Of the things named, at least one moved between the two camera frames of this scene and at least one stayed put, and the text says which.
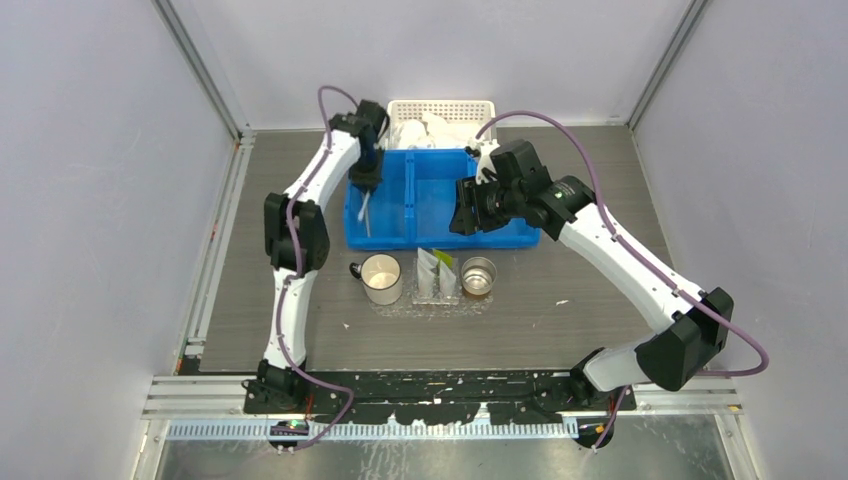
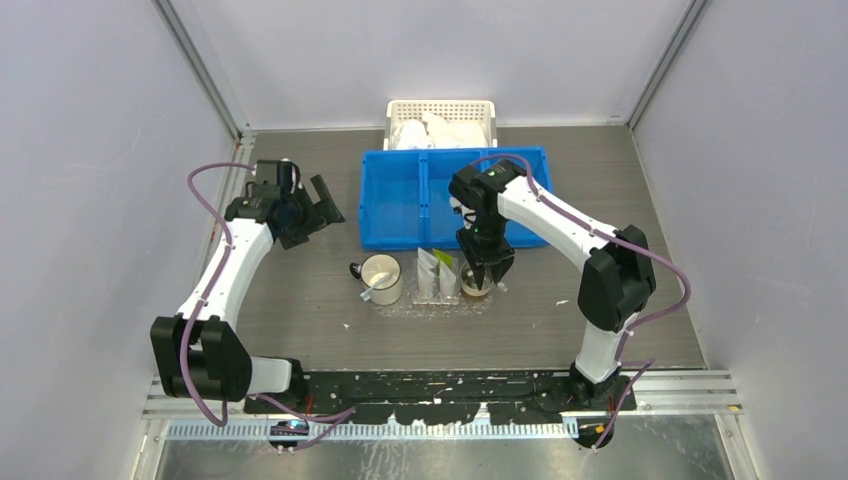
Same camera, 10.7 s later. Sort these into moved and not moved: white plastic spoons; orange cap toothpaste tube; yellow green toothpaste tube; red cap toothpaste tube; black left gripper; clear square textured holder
Moved: black left gripper; white plastic spoons
Not moved: clear square textured holder; red cap toothpaste tube; yellow green toothpaste tube; orange cap toothpaste tube
